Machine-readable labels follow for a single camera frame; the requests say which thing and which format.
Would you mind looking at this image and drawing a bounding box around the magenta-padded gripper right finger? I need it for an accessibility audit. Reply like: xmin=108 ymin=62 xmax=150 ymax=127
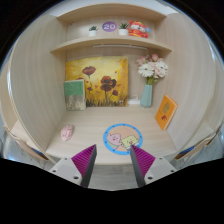
xmin=129 ymin=144 xmax=178 ymax=188

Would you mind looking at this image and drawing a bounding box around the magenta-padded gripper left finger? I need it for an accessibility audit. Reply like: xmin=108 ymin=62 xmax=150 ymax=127
xmin=49 ymin=144 xmax=98 ymax=188

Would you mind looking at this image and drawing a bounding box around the pink computer mouse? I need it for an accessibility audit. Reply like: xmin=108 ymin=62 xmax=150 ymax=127
xmin=60 ymin=124 xmax=75 ymax=142

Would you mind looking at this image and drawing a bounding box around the round cartoon-print mouse pad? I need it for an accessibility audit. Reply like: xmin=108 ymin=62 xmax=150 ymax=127
xmin=103 ymin=123 xmax=144 ymax=156

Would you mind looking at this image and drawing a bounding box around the orange book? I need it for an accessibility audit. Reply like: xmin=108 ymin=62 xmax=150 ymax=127
xmin=154 ymin=94 xmax=179 ymax=131

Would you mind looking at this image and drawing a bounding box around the white power strip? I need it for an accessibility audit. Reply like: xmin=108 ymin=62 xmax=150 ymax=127
xmin=127 ymin=95 xmax=142 ymax=106

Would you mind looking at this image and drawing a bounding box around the pale teal vase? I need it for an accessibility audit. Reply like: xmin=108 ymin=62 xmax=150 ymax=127
xmin=139 ymin=83 xmax=154 ymax=109

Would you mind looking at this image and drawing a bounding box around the green-covered book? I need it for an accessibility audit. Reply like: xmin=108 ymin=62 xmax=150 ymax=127
xmin=63 ymin=78 xmax=87 ymax=112

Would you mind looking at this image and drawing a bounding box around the pink and white flower bouquet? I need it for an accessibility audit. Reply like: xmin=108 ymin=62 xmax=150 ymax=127
xmin=135 ymin=53 xmax=169 ymax=86

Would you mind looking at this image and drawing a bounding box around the yellow poppy flower painting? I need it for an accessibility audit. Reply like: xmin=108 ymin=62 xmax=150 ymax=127
xmin=65 ymin=56 xmax=129 ymax=108

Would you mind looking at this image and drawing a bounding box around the wooden shelf board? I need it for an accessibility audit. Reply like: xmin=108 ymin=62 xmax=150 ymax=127
xmin=49 ymin=34 xmax=173 ymax=56

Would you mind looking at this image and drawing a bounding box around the red toy figure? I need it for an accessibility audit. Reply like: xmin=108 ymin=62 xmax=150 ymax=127
xmin=127 ymin=20 xmax=152 ymax=39

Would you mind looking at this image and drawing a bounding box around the purple round sign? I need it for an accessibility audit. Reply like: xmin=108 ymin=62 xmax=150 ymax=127
xmin=101 ymin=21 xmax=118 ymax=33

